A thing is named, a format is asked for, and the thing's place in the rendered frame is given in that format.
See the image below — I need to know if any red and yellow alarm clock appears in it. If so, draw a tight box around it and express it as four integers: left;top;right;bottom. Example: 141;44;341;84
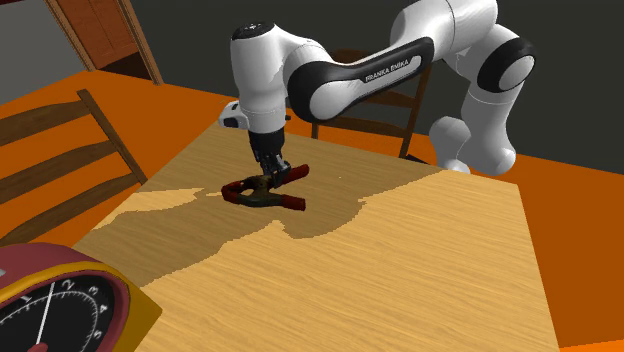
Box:
0;242;164;352

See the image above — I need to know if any dark brown wooden chair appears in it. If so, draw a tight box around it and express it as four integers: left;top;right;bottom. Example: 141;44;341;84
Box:
310;48;434;160

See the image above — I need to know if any red and black spring clamp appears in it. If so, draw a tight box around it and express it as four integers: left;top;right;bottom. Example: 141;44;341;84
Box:
220;163;311;212

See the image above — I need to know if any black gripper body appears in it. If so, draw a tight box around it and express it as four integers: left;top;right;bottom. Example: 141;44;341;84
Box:
247;127;286;165

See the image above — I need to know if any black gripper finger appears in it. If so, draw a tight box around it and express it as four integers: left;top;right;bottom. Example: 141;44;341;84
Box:
260;154;293;189

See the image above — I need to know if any brown wooden door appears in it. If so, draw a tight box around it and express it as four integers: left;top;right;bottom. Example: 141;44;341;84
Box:
44;0;165;87

